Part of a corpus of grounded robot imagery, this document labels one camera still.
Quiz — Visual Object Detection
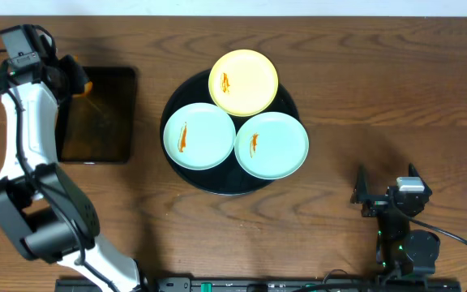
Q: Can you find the yellow plate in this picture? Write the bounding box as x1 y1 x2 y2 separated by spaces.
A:
208 49 279 117

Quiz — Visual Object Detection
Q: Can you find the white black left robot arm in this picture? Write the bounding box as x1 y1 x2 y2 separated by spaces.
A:
0 55 148 291

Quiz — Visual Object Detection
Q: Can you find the black rectangular water tray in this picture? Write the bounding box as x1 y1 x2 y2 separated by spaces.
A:
56 67 137 164

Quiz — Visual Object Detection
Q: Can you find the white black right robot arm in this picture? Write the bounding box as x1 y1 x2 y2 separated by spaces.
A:
350 164 440 278

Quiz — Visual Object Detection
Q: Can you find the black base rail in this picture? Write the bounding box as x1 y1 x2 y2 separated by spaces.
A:
54 277 461 292

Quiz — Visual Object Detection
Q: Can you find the light green plate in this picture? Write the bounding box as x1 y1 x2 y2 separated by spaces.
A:
234 112 309 180
162 103 236 170

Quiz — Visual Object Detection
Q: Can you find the orange sponge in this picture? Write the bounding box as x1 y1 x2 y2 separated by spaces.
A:
80 81 92 97

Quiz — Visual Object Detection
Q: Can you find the black round tray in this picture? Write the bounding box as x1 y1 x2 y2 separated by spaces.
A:
160 70 299 195

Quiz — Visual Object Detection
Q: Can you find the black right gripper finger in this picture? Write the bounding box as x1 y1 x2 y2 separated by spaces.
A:
350 165 368 204
408 163 422 180

